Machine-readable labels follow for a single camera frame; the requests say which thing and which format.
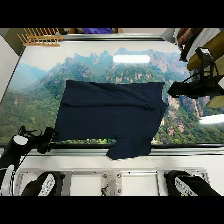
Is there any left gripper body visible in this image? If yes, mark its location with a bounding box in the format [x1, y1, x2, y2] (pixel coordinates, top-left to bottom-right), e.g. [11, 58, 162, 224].
[36, 126, 56, 155]

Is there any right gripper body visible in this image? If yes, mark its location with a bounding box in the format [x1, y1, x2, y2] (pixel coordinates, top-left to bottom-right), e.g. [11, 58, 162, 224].
[167, 78, 206, 100]

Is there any navy blue T-shirt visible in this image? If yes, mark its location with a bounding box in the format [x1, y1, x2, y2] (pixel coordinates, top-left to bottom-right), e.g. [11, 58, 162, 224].
[52, 79, 169, 161]

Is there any khaki garment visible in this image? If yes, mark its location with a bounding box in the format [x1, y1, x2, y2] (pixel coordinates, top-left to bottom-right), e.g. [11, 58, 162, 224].
[204, 94, 224, 110]

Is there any mustard garment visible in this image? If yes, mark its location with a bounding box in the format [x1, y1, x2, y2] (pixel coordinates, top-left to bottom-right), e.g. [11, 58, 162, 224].
[186, 32, 224, 72]

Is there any white garment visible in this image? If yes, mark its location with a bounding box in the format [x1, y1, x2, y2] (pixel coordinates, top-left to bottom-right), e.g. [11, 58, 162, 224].
[185, 28, 223, 62]

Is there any brown garment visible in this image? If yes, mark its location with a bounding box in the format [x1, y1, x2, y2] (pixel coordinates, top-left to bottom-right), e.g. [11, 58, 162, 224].
[176, 28, 204, 48]

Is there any wooden hanger rack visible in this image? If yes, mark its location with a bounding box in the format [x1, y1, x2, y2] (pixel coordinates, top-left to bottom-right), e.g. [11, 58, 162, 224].
[17, 28, 65, 48]

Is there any purple garment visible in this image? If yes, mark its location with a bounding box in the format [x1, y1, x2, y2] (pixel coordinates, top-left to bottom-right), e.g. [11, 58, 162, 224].
[81, 28, 114, 35]

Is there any black cable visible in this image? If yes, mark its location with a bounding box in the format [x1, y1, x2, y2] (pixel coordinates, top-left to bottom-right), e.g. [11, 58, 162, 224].
[100, 186, 110, 197]

